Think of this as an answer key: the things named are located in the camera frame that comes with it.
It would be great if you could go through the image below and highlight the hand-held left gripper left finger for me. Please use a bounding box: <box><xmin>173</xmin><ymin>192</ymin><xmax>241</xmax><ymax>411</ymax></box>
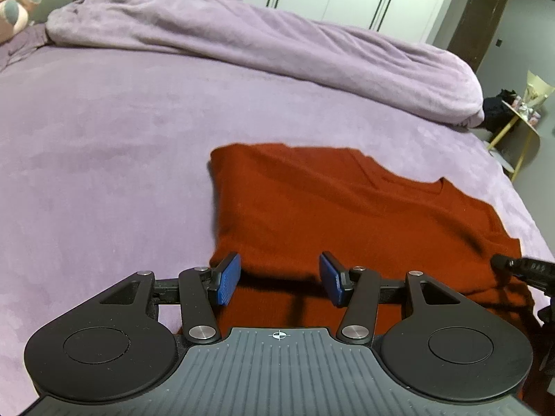
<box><xmin>99</xmin><ymin>252</ymin><xmax>242</xmax><ymax>344</ymax></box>

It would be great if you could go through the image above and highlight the red knit sweater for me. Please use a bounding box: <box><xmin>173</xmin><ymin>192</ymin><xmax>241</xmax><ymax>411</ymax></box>
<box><xmin>208</xmin><ymin>142</ymin><xmax>538</xmax><ymax>401</ymax></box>

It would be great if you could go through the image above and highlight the purple pillow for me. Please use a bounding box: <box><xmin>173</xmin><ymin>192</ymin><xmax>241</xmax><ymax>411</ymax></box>
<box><xmin>0</xmin><ymin>23</ymin><xmax>49</xmax><ymax>73</ymax></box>

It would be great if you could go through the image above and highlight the yellow side table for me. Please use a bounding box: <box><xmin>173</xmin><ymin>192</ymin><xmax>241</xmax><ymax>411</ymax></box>
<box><xmin>487</xmin><ymin>99</ymin><xmax>541</xmax><ymax>183</ymax></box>

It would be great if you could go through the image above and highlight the dark cloth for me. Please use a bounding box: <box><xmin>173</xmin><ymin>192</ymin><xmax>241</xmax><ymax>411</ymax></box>
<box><xmin>480</xmin><ymin>88</ymin><xmax>519</xmax><ymax>133</ymax></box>

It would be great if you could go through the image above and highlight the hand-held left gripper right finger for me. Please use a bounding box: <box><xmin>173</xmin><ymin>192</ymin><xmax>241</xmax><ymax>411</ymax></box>
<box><xmin>319</xmin><ymin>251</ymin><xmax>467</xmax><ymax>345</ymax></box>

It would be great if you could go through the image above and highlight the cream paper bouquet wrap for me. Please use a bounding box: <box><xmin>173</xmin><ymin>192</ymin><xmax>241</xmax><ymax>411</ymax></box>
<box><xmin>522</xmin><ymin>69</ymin><xmax>555</xmax><ymax>114</ymax></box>

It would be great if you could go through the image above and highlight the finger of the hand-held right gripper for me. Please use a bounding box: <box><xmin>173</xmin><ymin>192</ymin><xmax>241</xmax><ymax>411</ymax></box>
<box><xmin>490</xmin><ymin>254</ymin><xmax>555</xmax><ymax>290</ymax></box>

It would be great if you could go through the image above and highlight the pink plush toy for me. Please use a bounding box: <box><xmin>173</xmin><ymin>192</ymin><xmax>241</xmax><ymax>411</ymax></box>
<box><xmin>0</xmin><ymin>0</ymin><xmax>44</xmax><ymax>46</ymax></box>

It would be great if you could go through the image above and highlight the purple fleece duvet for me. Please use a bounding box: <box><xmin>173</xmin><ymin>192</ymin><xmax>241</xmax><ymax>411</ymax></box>
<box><xmin>45</xmin><ymin>0</ymin><xmax>485</xmax><ymax>129</ymax></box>

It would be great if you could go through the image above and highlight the dark wooden door frame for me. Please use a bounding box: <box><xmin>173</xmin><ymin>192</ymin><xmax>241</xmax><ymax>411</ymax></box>
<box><xmin>446</xmin><ymin>0</ymin><xmax>513</xmax><ymax>74</ymax></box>

